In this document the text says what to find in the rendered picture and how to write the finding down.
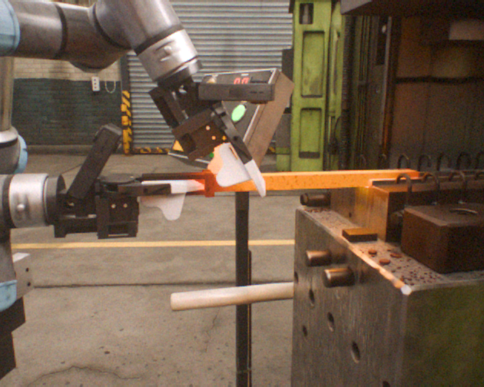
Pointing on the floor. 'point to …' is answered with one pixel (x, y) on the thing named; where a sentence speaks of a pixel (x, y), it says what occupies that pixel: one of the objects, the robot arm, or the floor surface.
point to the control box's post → (241, 283)
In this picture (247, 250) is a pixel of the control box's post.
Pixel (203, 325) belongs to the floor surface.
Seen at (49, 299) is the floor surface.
